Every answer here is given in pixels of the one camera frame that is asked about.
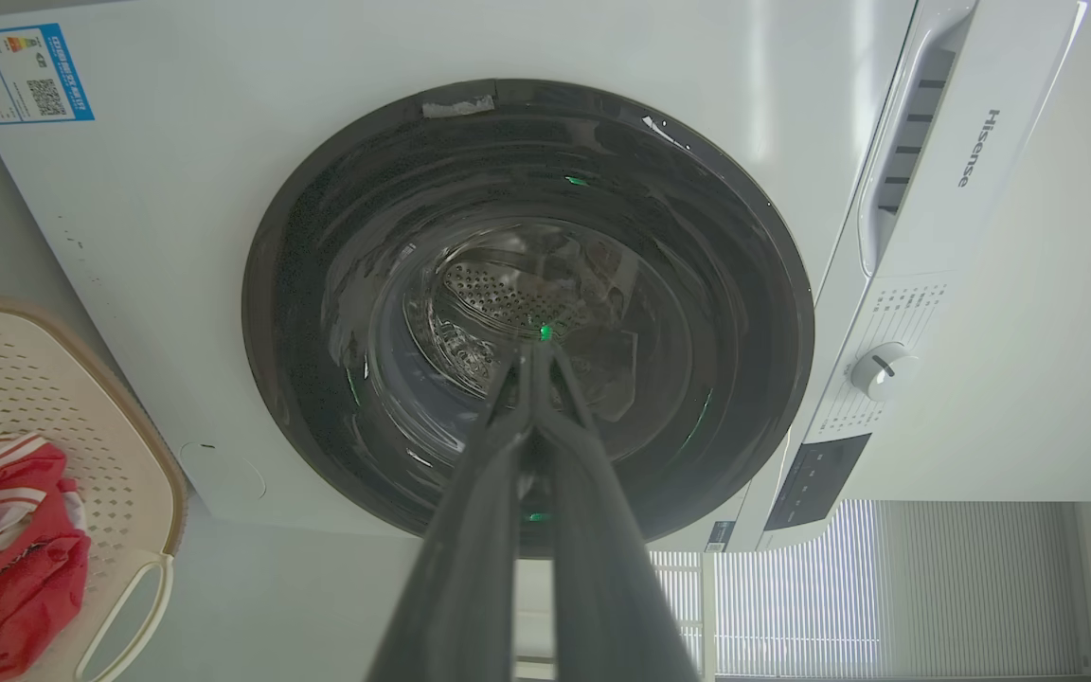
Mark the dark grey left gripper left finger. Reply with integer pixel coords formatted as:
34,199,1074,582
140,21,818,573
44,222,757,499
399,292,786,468
366,343,535,682

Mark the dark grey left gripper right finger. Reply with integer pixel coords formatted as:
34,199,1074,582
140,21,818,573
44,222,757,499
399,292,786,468
532,343,700,682

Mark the cream perforated laundry basket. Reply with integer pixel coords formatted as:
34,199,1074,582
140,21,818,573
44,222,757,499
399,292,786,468
0,296,188,682

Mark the round dark washing machine door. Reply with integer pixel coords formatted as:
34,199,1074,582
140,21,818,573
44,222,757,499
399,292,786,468
241,79,815,558

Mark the white washing machine dial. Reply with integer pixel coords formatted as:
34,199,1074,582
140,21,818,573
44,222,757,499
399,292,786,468
850,342,921,402

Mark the white Hisense washing machine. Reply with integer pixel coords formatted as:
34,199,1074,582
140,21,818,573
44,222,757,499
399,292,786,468
0,0,1091,554

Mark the grey tape piece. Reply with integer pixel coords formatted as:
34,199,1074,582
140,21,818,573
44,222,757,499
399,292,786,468
421,94,497,119

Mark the red and white garment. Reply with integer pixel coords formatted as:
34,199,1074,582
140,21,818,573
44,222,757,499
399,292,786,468
0,428,92,679

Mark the blue energy label sticker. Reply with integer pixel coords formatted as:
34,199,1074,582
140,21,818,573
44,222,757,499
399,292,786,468
0,23,96,127

